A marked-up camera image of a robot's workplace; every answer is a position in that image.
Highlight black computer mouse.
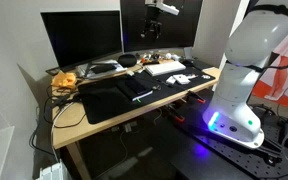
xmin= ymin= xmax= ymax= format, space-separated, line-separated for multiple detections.
xmin=182 ymin=59 xmax=196 ymax=67

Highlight orange handled clamp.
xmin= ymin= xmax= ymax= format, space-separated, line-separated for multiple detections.
xmin=168 ymin=105 xmax=186 ymax=123
xmin=187 ymin=90 xmax=207 ymax=105

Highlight grey monitor stand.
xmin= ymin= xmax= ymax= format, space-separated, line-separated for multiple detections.
xmin=183 ymin=46 xmax=196 ymax=62

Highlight large black monitor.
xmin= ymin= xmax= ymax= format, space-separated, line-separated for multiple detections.
xmin=119 ymin=0 xmax=204 ymax=53

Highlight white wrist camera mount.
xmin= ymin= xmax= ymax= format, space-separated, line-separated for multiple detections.
xmin=144 ymin=0 xmax=180 ymax=16

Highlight small black monitor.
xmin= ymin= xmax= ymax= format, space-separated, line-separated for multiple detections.
xmin=40 ymin=10 xmax=124 ymax=70

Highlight orange and white poster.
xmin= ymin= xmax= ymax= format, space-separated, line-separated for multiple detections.
xmin=250 ymin=29 xmax=288 ymax=108

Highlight black book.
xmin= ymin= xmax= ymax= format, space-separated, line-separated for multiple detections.
xmin=116 ymin=77 xmax=154 ymax=102

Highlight black device on papers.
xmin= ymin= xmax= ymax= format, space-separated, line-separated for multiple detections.
xmin=89 ymin=63 xmax=117 ymax=75

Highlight orange cloth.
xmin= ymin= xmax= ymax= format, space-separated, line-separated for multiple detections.
xmin=51 ymin=70 xmax=78 ymax=90

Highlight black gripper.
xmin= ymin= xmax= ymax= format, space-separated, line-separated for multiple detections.
xmin=140 ymin=13 xmax=164 ymax=40

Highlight black desk mat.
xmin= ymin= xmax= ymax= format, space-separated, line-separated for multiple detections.
xmin=77 ymin=66 xmax=216 ymax=125

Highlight small white card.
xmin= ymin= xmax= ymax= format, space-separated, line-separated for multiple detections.
xmin=165 ymin=75 xmax=177 ymax=85

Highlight white round figurine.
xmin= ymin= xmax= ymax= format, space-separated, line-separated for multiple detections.
xmin=164 ymin=52 xmax=182 ymax=62

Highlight wooden desk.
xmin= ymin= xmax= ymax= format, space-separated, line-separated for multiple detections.
xmin=45 ymin=55 xmax=222 ymax=180

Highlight pile of small colourful items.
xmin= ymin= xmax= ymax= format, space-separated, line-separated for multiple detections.
xmin=136 ymin=49 xmax=167 ymax=65

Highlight black oval case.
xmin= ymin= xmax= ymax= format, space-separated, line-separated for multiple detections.
xmin=117 ymin=53 xmax=138 ymax=67

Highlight black perforated robot table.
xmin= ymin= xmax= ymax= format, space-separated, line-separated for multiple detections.
xmin=169 ymin=89 xmax=288 ymax=180

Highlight black flat notebook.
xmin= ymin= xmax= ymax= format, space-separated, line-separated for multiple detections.
xmin=191 ymin=59 xmax=216 ymax=71

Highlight tangled black desk cables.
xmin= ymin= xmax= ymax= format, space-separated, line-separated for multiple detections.
xmin=29 ymin=84 xmax=89 ymax=158

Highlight white keyboard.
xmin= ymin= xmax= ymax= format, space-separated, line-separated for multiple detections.
xmin=144 ymin=60 xmax=187 ymax=77

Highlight white ribbed box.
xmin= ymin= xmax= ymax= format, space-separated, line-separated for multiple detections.
xmin=36 ymin=159 xmax=74 ymax=180

